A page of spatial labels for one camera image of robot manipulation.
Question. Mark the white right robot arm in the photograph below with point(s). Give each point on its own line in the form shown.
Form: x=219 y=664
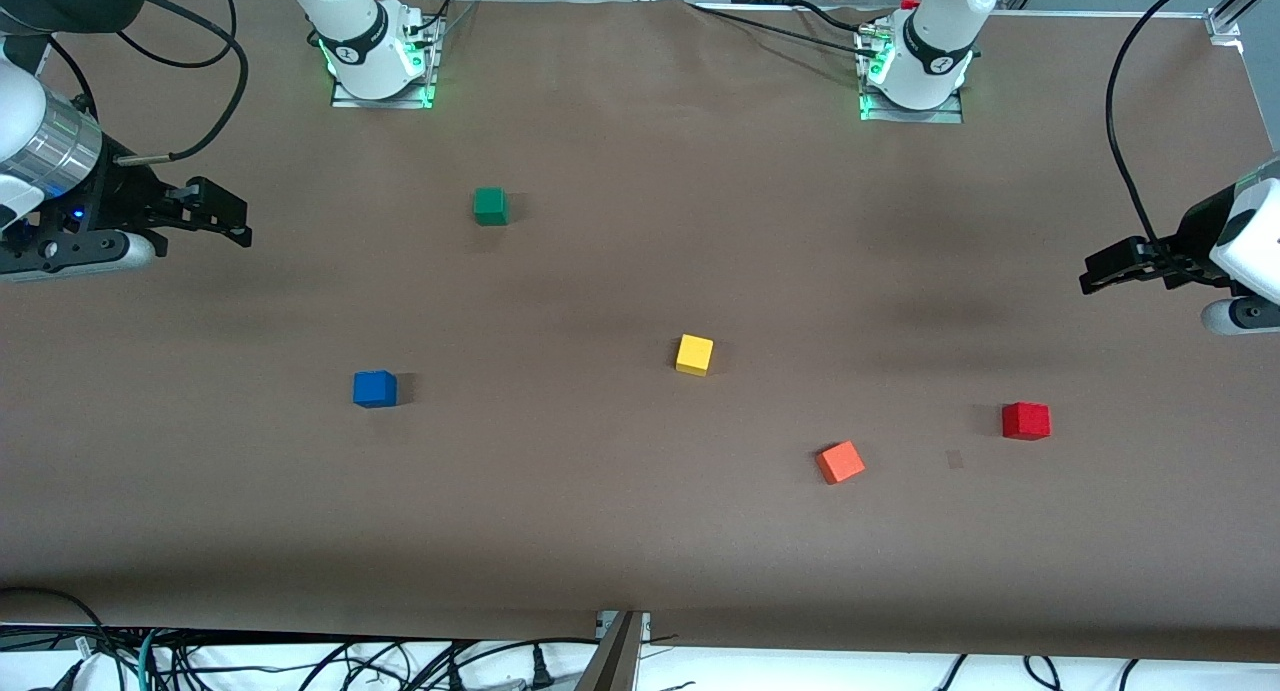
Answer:
x=350 y=21

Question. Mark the black power plug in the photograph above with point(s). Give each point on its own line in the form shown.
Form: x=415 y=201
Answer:
x=541 y=669

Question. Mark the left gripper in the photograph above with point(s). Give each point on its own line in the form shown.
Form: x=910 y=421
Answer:
x=1193 y=234

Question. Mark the aluminium frame profile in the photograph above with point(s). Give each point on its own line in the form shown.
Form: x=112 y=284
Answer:
x=1235 y=11

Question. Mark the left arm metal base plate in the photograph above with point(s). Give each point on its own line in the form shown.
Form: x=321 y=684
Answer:
x=950 y=116

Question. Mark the green wooden cube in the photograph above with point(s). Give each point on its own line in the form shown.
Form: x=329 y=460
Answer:
x=490 y=206

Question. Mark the brown table cover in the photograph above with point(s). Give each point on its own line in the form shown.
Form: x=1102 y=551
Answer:
x=600 y=531

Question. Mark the orange wooden cube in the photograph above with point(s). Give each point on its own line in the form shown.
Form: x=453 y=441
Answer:
x=840 y=462

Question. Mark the yellow wooden cube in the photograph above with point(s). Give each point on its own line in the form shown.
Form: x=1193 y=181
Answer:
x=694 y=354

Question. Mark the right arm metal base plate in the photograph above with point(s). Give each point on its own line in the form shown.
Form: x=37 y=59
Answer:
x=345 y=101

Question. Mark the red wooden cube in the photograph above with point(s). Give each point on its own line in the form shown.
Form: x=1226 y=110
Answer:
x=1026 y=421

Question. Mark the blue wooden cube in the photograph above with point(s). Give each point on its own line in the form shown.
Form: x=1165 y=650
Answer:
x=374 y=389

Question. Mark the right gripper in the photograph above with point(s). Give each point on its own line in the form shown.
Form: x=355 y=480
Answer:
x=118 y=203

